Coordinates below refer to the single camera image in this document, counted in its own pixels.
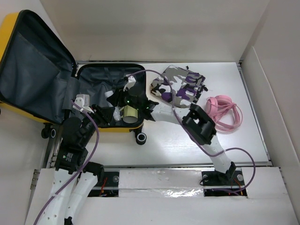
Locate pink headphones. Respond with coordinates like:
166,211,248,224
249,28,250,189
205,95,243,134

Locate camouflage clothing bundle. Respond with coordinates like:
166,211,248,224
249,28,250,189
150,66,208,108

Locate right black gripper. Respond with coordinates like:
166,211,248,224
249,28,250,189
107,84,141,111

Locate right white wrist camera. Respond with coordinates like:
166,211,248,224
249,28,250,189
123,74,136,91

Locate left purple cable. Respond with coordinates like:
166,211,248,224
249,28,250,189
34,99,100,223

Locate yellow Pikachu suitcase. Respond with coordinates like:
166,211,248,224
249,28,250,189
0,10,147,145

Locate pale yellow mug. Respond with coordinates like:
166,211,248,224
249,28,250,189
120,105,138,124

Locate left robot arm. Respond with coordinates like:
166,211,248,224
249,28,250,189
34,103,114,225

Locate metal base rail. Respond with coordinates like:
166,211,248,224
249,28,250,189
87,169,247,198

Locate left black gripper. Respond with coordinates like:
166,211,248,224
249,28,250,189
81,103,115,145

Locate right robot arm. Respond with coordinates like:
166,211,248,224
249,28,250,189
116,87,236,186

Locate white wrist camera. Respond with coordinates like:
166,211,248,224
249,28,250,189
123,74,136,91
73,94,94,113

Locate white tube bottle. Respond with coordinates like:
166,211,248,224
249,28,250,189
105,90,121,122

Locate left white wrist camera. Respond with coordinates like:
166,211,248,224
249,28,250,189
73,94,94,113

